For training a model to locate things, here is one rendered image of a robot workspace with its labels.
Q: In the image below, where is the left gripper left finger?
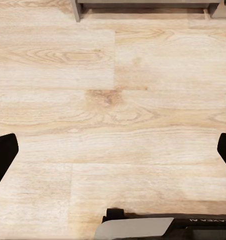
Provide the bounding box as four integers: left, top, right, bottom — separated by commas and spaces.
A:
0, 133, 19, 182

